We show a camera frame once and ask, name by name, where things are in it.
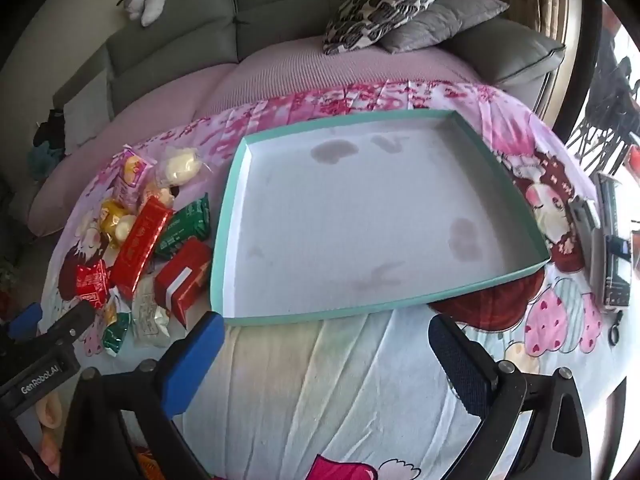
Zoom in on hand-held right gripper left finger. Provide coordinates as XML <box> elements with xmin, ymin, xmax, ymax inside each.
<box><xmin>57</xmin><ymin>311</ymin><xmax>226</xmax><ymax>480</ymax></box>

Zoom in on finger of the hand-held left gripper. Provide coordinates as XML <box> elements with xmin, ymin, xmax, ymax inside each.
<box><xmin>37</xmin><ymin>300</ymin><xmax>96</xmax><ymax>358</ymax></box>
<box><xmin>0</xmin><ymin>302</ymin><xmax>43</xmax><ymax>348</ymax></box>

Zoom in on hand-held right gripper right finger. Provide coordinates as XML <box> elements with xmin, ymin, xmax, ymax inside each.
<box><xmin>428</xmin><ymin>314</ymin><xmax>596</xmax><ymax>480</ymax></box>

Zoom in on small red snack packet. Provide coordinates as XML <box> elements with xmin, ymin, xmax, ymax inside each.
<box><xmin>75</xmin><ymin>259</ymin><xmax>111</xmax><ymax>311</ymax></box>

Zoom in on green-edged clear pastry packet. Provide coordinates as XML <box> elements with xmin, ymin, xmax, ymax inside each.
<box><xmin>100</xmin><ymin>295</ymin><xmax>133</xmax><ymax>358</ymax></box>

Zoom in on white snack packet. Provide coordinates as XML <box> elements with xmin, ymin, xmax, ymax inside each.
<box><xmin>130</xmin><ymin>275</ymin><xmax>173</xmax><ymax>348</ymax></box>

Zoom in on red and white boxy packet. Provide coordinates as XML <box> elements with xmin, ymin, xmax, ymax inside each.
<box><xmin>152</xmin><ymin>237</ymin><xmax>213</xmax><ymax>331</ymax></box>

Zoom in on white jelly cup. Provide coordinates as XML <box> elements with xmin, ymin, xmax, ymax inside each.
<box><xmin>112</xmin><ymin>214</ymin><xmax>138</xmax><ymax>251</ymax></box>

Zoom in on green snack packet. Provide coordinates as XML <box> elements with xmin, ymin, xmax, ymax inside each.
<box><xmin>154</xmin><ymin>192</ymin><xmax>212</xmax><ymax>261</ymax></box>

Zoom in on cream and orange cake packet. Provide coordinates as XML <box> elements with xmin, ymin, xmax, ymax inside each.
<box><xmin>145</xmin><ymin>185</ymin><xmax>176</xmax><ymax>211</ymax></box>

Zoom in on pink roll cake packet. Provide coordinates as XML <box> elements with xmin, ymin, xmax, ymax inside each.
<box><xmin>111</xmin><ymin>146</ymin><xmax>157</xmax><ymax>211</ymax></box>

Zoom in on shallow teal cardboard box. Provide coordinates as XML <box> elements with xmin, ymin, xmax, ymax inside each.
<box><xmin>209</xmin><ymin>109</ymin><xmax>552</xmax><ymax>328</ymax></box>

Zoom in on clear-wrapped white pastry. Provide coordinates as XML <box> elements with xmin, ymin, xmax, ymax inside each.
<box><xmin>152</xmin><ymin>145</ymin><xmax>216</xmax><ymax>193</ymax></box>

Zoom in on person's left hand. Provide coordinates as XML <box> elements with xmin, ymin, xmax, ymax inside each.
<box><xmin>35</xmin><ymin>392</ymin><xmax>65</xmax><ymax>463</ymax></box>

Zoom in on pink cartoon printed blanket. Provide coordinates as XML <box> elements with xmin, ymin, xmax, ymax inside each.
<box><xmin>37</xmin><ymin>80</ymin><xmax>631</xmax><ymax>480</ymax></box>

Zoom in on teal cloth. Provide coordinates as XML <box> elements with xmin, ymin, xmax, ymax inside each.
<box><xmin>27</xmin><ymin>141</ymin><xmax>63</xmax><ymax>181</ymax></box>

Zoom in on silver and black device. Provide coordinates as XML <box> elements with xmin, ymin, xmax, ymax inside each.
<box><xmin>570</xmin><ymin>172</ymin><xmax>640</xmax><ymax>311</ymax></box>

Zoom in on dark clothes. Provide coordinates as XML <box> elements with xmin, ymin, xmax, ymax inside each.
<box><xmin>32</xmin><ymin>107</ymin><xmax>66</xmax><ymax>148</ymax></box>

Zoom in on white cushion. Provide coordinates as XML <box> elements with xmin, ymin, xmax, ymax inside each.
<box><xmin>62</xmin><ymin>67</ymin><xmax>113</xmax><ymax>153</ymax></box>

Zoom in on black metal railing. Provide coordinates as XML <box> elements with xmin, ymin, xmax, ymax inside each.
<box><xmin>575</xmin><ymin>30</ymin><xmax>640</xmax><ymax>161</ymax></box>

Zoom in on grey sofa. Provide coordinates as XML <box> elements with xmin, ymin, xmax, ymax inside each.
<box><xmin>10</xmin><ymin>0</ymin><xmax>568</xmax><ymax>241</ymax></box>

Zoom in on grey quilted pillow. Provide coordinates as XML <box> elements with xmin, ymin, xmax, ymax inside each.
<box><xmin>380</xmin><ymin>0</ymin><xmax>510</xmax><ymax>53</ymax></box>

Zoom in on black and white patterned pillow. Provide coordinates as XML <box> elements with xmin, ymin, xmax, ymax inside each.
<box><xmin>322</xmin><ymin>0</ymin><xmax>446</xmax><ymax>56</ymax></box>

